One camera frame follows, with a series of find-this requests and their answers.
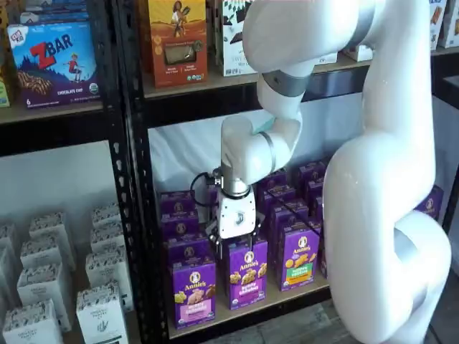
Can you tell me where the purple Annie's box violet patch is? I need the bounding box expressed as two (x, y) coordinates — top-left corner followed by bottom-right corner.
(224, 238), (269, 311)

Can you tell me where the long thin black cable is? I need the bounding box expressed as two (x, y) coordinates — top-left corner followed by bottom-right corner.
(265, 189), (323, 237)

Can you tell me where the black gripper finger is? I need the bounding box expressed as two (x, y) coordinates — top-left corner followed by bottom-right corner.
(207, 223), (227, 249)
(250, 211), (267, 247)

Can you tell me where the wooden shelf board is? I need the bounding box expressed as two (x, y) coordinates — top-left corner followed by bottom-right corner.
(166, 274), (333, 340)
(0, 96), (105, 125)
(142, 46), (459, 100)

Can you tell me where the Simple Mills chocolate thins box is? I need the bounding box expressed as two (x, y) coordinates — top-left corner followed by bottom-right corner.
(220, 0), (260, 78)

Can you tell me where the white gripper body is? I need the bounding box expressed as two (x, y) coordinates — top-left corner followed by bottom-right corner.
(217, 188), (258, 240)

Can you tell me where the blue Zbar box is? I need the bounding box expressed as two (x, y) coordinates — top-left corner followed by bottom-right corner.
(17, 0), (90, 26)
(7, 21), (103, 108)

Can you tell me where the blue sea salt crackers box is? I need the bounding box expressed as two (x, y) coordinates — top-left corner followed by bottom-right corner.
(428, 0), (449, 51)

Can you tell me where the purple Annie's snack box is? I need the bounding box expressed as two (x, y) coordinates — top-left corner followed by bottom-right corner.
(256, 168), (289, 191)
(161, 213), (202, 245)
(305, 178), (326, 201)
(265, 185), (301, 209)
(311, 196), (326, 225)
(158, 191), (197, 216)
(268, 203), (311, 252)
(415, 185), (445, 223)
(297, 161), (328, 186)
(166, 240), (213, 266)

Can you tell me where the white printed carton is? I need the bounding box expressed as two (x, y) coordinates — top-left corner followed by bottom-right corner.
(19, 232), (75, 272)
(16, 264), (72, 333)
(75, 280), (129, 344)
(90, 203), (122, 230)
(1, 300), (65, 344)
(0, 222), (19, 252)
(85, 247), (134, 312)
(28, 212), (75, 241)
(89, 224), (127, 254)

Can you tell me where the short black wrist cable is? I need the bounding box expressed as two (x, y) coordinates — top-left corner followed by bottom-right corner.
(189, 171), (220, 209)

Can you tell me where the white backdrop sheet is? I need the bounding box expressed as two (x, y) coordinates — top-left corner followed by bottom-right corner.
(148, 92), (370, 183)

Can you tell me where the Simple Mills snack bar box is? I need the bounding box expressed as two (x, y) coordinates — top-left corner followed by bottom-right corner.
(315, 53), (340, 66)

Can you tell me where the purple Annie's box green patch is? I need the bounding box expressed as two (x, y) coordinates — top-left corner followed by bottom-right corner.
(277, 222), (323, 292)

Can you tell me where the black metal shelf rack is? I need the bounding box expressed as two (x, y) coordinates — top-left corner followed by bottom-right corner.
(110, 0), (459, 344)
(0, 0), (136, 312)

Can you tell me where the purple Annie's box pink patch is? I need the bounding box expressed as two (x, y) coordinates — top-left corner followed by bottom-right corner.
(171, 258), (219, 330)

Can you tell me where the yellow Bobo's box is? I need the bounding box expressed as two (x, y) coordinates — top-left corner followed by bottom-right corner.
(0, 0), (12, 108)

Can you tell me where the white cracker box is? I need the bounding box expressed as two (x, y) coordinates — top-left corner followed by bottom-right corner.
(446, 0), (459, 49)

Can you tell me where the yellow orange Revival box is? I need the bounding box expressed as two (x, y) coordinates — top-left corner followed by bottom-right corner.
(138, 0), (209, 90)

